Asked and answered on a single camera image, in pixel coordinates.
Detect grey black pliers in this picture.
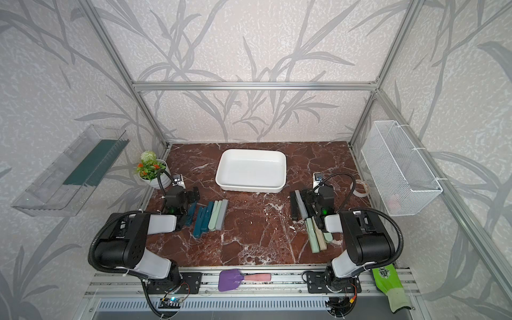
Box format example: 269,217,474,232
295,190,309,220

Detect mint green pliers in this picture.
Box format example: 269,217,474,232
305,218,320,253

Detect white rectangular storage tray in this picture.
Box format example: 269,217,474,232
215,149,287,193

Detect pale green pliers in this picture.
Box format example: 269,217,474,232
321,229,333,244

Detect beige pliers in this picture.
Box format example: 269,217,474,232
312,218,327,251

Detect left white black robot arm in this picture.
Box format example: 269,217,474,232
88,185,200,284

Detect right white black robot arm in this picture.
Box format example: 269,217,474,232
301,185,405,287

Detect open dark teal pliers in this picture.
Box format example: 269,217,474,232
185,202,197,227

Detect dark teal folded pliers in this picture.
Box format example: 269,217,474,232
193,206,206,239

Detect light green folded pliers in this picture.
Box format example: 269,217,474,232
208,200,222,231

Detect potted artificial flower plant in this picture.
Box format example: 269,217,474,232
136,151,171,189

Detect clear tape roll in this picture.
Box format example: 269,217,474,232
350,179,370,198

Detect purple pink spatula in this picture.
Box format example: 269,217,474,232
218,269,271,292

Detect green white work glove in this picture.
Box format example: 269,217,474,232
372,264,413,313

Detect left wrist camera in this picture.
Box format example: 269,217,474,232
171,174,186,189

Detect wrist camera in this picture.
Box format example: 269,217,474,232
313,172,324,188
171,174,186,189

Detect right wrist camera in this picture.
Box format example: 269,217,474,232
313,172,324,188

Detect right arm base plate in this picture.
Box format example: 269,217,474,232
301,270,361,294

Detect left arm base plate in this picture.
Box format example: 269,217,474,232
147,272,203,295

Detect white wire mesh basket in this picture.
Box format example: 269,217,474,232
361,120,443,216

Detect clear plastic wall shelf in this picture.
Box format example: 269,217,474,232
11,125,129,217

